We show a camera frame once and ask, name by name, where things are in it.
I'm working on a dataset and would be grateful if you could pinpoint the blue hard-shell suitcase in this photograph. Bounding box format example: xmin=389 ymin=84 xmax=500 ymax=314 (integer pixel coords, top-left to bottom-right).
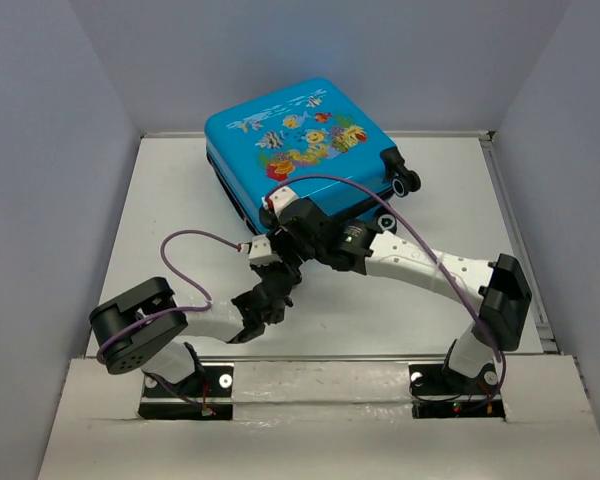
xmin=204 ymin=78 xmax=421 ymax=234

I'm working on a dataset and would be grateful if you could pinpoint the purple cable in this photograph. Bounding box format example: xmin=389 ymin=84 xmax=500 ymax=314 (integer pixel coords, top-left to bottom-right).
xmin=261 ymin=173 xmax=507 ymax=414
xmin=95 ymin=228 xmax=246 ymax=416

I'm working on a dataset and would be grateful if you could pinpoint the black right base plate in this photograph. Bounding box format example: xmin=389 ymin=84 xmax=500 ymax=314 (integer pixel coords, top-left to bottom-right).
xmin=409 ymin=363 xmax=505 ymax=420

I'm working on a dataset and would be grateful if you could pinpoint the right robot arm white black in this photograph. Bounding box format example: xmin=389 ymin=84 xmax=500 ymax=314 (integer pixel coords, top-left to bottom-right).
xmin=260 ymin=189 xmax=532 ymax=392

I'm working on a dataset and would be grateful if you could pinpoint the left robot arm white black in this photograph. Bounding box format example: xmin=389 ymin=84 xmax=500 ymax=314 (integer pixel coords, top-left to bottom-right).
xmin=89 ymin=261 xmax=302 ymax=395

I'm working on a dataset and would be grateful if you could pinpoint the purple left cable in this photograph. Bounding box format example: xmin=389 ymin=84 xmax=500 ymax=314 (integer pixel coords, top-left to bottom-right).
xmin=95 ymin=228 xmax=246 ymax=416

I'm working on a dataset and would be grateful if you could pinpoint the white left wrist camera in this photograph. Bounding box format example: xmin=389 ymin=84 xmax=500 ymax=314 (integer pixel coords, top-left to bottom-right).
xmin=238 ymin=235 xmax=281 ymax=267

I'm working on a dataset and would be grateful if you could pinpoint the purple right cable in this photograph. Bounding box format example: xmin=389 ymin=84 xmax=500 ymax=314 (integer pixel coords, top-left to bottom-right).
xmin=261 ymin=173 xmax=507 ymax=414

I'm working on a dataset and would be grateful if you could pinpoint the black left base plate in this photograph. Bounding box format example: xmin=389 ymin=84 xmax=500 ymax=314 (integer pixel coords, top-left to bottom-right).
xmin=137 ymin=363 xmax=234 ymax=422

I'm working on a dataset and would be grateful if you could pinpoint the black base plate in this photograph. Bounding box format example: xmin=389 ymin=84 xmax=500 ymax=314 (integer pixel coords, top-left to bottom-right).
xmin=137 ymin=363 xmax=234 ymax=422
xmin=409 ymin=363 xmax=505 ymax=420

